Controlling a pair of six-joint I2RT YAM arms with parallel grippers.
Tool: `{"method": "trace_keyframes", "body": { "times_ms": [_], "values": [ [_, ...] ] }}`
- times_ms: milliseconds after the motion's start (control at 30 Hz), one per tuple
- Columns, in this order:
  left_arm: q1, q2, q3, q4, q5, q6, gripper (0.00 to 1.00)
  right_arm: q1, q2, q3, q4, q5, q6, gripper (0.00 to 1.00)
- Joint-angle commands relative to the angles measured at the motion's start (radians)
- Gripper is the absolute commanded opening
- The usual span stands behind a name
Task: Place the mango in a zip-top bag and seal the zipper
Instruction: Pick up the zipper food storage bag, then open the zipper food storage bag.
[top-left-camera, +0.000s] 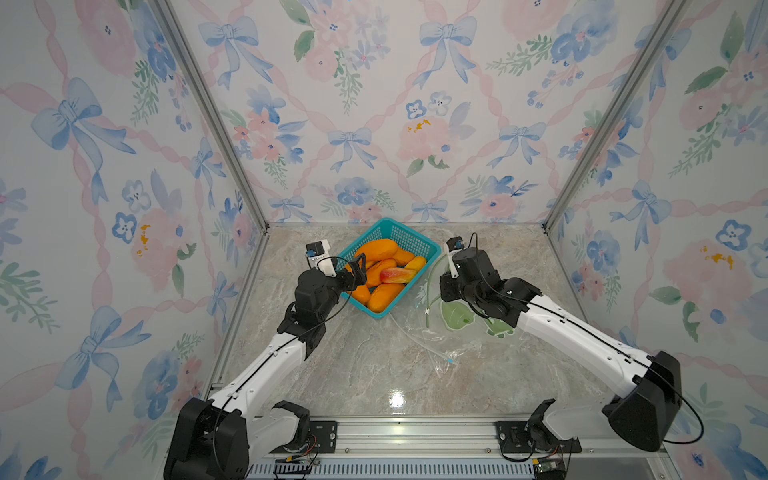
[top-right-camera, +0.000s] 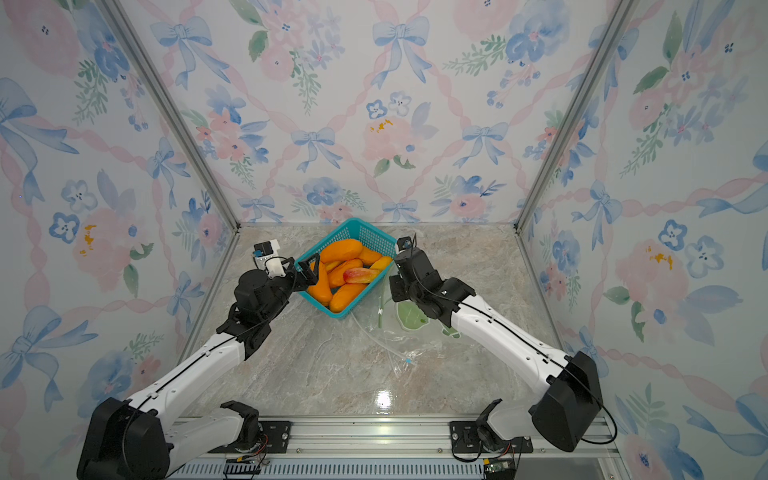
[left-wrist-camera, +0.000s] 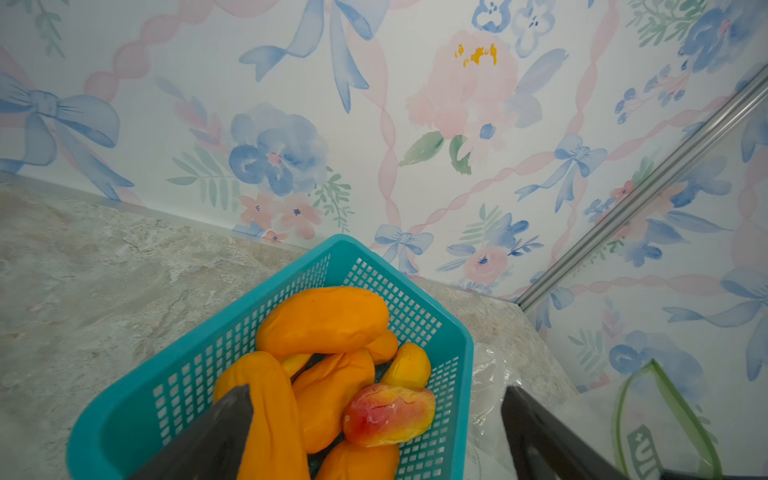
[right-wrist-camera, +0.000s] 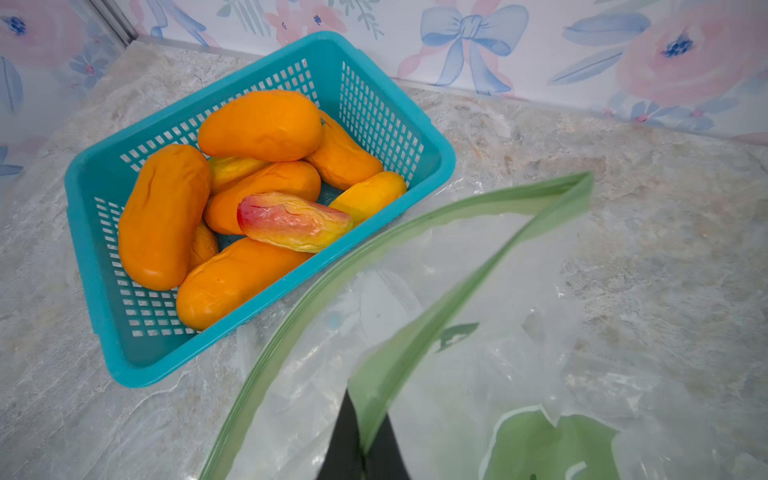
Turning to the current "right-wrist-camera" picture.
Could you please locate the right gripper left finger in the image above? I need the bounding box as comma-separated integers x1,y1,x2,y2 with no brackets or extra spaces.
316,391,364,480

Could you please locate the small yellow mango right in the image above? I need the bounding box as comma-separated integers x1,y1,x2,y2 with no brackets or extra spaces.
329,171,407,226

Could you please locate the clear zip-top bag green print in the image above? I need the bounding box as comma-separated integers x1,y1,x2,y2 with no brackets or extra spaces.
202,173,767,479

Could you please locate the orange mango top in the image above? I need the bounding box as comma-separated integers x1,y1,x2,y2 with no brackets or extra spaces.
198,90,324,163

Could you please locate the teal plastic mesh basket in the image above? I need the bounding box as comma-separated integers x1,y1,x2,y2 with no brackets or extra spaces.
65,32,456,388

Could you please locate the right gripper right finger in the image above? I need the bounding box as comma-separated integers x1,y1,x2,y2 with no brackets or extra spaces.
364,416,411,480

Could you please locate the red yellow mango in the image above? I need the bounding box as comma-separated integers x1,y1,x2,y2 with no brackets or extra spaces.
237,192,354,253

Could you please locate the orange mango back right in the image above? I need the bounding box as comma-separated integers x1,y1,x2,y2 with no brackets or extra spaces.
305,111,383,190

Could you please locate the large orange mango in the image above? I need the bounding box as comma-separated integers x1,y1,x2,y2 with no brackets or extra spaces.
118,144,211,291

